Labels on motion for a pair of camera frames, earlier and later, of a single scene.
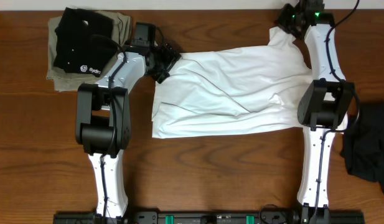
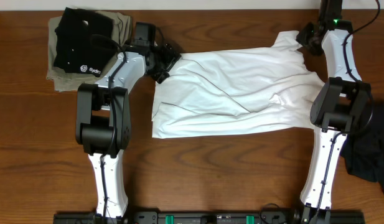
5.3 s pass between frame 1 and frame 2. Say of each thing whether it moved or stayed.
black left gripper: stayed
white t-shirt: stayed
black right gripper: moved
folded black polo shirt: stayed
